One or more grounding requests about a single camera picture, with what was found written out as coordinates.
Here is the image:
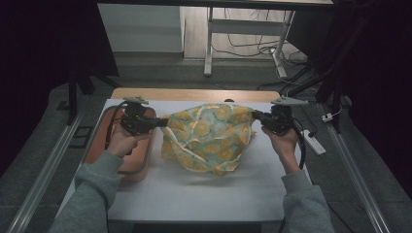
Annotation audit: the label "white table mat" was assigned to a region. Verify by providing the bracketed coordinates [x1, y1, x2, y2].
[55, 98, 314, 223]

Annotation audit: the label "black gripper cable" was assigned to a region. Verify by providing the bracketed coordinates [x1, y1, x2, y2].
[104, 100, 130, 151]
[291, 118, 307, 171]

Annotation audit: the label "white power strip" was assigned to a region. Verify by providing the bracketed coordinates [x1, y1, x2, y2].
[300, 129, 326, 155]

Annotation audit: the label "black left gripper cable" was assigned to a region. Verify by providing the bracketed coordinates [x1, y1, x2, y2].
[104, 100, 130, 151]

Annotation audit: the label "person's left hand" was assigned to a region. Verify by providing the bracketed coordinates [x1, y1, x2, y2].
[106, 122, 152, 159]

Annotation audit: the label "white desk frame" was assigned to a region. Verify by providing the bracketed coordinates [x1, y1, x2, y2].
[203, 6, 296, 79]

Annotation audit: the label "black stand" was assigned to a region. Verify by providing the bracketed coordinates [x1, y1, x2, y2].
[66, 48, 120, 126]
[286, 18, 370, 134]

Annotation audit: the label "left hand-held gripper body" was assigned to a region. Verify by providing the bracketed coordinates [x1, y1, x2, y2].
[120, 96, 160, 136]

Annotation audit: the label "person's right hand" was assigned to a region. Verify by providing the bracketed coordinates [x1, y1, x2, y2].
[260, 125, 300, 159]

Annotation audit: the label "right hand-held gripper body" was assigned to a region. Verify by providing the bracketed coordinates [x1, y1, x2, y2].
[262, 96, 309, 136]

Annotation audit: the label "yellow flower print cloth bag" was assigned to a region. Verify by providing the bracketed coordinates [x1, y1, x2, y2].
[160, 102, 258, 177]

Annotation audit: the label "white cabinet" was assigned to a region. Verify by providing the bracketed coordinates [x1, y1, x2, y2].
[96, 3, 186, 53]

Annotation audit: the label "black floor cables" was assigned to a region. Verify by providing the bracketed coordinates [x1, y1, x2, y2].
[212, 9, 309, 67]

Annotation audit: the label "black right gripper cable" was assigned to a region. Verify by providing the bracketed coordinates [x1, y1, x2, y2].
[291, 118, 307, 171]

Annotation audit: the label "metal floor rail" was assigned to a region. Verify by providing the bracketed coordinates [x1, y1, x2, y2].
[6, 110, 86, 233]
[319, 103, 392, 233]

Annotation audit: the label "black floor plate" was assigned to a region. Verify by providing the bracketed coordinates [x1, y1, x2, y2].
[69, 125, 94, 150]

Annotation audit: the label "pink plastic basket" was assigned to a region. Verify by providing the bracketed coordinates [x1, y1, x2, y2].
[85, 106, 157, 183]

